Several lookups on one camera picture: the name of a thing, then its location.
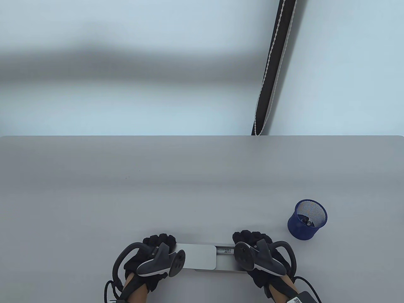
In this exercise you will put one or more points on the person's right hand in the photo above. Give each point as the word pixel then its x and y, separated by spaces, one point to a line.
pixel 252 236

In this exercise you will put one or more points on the person's left hand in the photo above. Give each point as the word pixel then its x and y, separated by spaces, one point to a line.
pixel 161 240

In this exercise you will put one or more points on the silver sliding box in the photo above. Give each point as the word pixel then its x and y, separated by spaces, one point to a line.
pixel 199 257

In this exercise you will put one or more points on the person's left forearm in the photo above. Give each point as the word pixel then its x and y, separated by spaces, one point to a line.
pixel 135 292

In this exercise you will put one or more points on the person's right forearm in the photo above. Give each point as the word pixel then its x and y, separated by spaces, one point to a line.
pixel 282 293

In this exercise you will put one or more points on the grey hand controller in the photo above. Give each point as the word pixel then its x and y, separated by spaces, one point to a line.
pixel 156 264
pixel 265 258

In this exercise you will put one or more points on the blue mesh pen cup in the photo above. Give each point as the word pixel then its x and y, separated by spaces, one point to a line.
pixel 300 232

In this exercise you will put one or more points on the black labelled wrist unit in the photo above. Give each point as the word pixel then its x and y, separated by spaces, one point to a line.
pixel 116 300
pixel 303 298

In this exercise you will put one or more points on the black window frame post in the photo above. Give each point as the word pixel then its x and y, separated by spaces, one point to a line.
pixel 277 47

